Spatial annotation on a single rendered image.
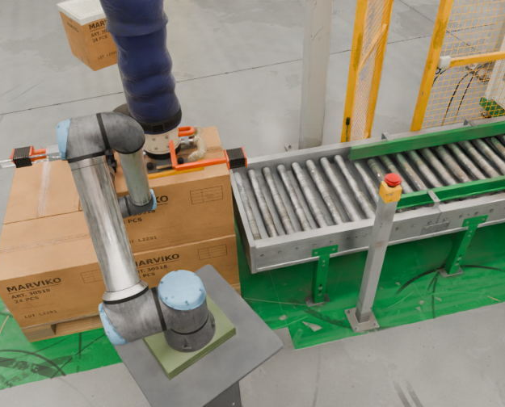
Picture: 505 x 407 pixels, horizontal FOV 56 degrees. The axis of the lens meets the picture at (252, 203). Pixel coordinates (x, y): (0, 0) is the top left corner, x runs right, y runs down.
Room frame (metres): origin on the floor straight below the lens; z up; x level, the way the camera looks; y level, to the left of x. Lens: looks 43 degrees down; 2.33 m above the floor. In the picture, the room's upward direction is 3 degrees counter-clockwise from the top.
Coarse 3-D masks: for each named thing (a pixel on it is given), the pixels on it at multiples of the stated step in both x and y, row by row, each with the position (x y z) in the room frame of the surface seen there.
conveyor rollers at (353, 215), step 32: (320, 160) 2.25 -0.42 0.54; (352, 160) 2.23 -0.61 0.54; (384, 160) 2.22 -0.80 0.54; (416, 160) 2.21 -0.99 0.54; (448, 160) 2.19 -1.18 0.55; (480, 160) 2.18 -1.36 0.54; (256, 192) 1.98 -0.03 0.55; (288, 192) 1.97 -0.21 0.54; (320, 192) 1.97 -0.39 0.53; (352, 192) 1.97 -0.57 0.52; (256, 224) 1.73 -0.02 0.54; (288, 224) 1.71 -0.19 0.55; (320, 224) 1.71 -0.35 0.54
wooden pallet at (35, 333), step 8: (240, 288) 1.66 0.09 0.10; (64, 320) 1.47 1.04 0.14; (72, 320) 1.48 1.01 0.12; (80, 320) 1.54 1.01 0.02; (88, 320) 1.54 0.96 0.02; (96, 320) 1.54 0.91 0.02; (24, 328) 1.43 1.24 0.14; (32, 328) 1.43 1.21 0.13; (40, 328) 1.44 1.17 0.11; (48, 328) 1.45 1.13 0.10; (56, 328) 1.50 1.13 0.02; (64, 328) 1.49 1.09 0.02; (72, 328) 1.49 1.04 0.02; (80, 328) 1.49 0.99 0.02; (88, 328) 1.49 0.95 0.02; (96, 328) 1.49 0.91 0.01; (32, 336) 1.43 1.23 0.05; (40, 336) 1.44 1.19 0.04; (48, 336) 1.45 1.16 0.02; (56, 336) 1.45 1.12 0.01
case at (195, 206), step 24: (216, 144) 1.89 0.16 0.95; (120, 168) 1.74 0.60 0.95; (216, 168) 1.71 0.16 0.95; (120, 192) 1.57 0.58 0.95; (168, 192) 1.61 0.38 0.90; (192, 192) 1.63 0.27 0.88; (216, 192) 1.65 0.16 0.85; (144, 216) 1.58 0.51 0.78; (168, 216) 1.60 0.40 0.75; (192, 216) 1.62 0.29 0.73; (216, 216) 1.65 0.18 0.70; (144, 240) 1.58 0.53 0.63; (168, 240) 1.60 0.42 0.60; (192, 240) 1.62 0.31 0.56
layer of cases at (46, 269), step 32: (32, 192) 2.07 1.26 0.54; (64, 192) 2.05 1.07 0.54; (32, 224) 1.80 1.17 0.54; (64, 224) 1.79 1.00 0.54; (0, 256) 1.59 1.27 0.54; (32, 256) 1.58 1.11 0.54; (64, 256) 1.57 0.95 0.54; (160, 256) 1.58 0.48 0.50; (192, 256) 1.61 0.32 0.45; (224, 256) 1.64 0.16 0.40; (0, 288) 1.43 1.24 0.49; (32, 288) 1.46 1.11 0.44; (64, 288) 1.48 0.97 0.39; (96, 288) 1.51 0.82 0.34; (32, 320) 1.44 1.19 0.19
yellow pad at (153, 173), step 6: (150, 162) 1.71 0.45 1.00; (180, 162) 1.71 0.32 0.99; (186, 162) 1.73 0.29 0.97; (150, 168) 1.69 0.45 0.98; (156, 168) 1.70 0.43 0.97; (162, 168) 1.70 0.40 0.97; (168, 168) 1.69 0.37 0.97; (198, 168) 1.69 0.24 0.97; (150, 174) 1.66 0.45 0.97; (156, 174) 1.66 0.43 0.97; (162, 174) 1.66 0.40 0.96; (168, 174) 1.67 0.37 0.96; (174, 174) 1.67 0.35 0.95
